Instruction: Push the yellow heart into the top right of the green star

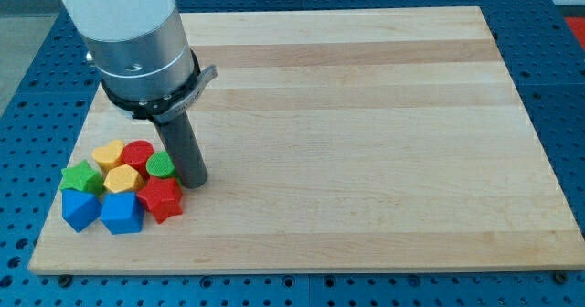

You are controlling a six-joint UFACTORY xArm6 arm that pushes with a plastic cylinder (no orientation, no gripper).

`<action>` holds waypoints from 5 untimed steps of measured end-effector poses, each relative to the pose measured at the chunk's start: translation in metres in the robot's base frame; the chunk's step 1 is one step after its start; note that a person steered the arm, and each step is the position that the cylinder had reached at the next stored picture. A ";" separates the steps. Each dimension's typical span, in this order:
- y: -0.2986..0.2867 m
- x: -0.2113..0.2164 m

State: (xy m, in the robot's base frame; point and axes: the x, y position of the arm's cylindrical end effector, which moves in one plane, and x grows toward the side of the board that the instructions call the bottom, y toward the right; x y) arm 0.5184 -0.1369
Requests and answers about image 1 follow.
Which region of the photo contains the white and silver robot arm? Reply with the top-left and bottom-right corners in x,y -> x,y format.
61,0 -> 217,123

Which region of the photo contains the red star block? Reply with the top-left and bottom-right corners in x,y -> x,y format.
136,176 -> 184,224

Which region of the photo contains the yellow heart block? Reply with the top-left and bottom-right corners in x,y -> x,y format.
91,139 -> 124,174

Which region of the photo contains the green star block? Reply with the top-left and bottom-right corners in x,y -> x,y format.
59,160 -> 104,196

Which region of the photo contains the wooden board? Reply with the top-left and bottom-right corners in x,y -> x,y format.
28,6 -> 584,275

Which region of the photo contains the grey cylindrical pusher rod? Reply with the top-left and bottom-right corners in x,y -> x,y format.
153,113 -> 208,189

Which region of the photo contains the green cylinder block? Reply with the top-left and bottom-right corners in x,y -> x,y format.
146,151 -> 176,179

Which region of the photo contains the red cylinder block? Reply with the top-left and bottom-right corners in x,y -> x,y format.
122,140 -> 154,180

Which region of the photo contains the yellow hexagon block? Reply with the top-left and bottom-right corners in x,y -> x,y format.
104,164 -> 145,193

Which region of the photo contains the blue pentagon block right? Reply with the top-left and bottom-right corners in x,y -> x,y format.
100,192 -> 144,235

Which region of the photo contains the blue cube block left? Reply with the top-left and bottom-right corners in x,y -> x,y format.
61,189 -> 102,232

